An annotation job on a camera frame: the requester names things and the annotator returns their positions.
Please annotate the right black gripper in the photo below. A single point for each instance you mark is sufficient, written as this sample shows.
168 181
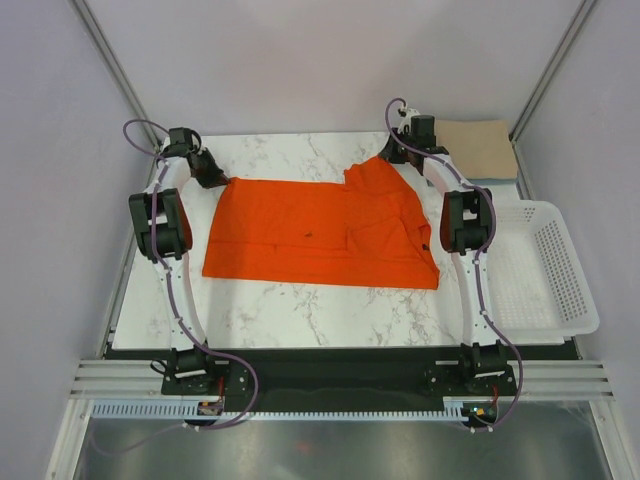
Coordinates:
389 153

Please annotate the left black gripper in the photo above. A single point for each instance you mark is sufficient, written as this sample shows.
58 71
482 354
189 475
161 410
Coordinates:
217 178

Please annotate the orange t shirt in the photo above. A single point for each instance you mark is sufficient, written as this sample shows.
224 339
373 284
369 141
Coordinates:
368 231

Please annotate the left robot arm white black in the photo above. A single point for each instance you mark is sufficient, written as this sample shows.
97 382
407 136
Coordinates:
164 237

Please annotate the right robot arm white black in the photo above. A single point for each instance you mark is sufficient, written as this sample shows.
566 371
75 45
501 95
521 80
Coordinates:
467 229

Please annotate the folded beige t shirt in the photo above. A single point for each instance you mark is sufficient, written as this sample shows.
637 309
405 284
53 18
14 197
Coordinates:
480 150

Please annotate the folded blue t shirt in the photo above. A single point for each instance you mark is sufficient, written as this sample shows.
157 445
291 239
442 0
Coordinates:
492 183

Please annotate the white plastic basket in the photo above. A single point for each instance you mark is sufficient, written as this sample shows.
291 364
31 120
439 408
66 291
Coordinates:
538 289

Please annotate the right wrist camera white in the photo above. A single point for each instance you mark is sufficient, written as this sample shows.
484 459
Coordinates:
406 113

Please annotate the left aluminium frame post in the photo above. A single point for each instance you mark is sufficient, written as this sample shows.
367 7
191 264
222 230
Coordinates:
96 34

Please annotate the aluminium frame post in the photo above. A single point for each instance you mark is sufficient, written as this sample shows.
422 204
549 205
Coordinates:
568 39
96 34

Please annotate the right aluminium frame post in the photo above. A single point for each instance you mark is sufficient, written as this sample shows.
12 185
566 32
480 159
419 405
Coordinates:
568 39

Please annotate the white slotted cable duct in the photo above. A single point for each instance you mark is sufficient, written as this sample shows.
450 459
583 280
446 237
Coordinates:
195 410

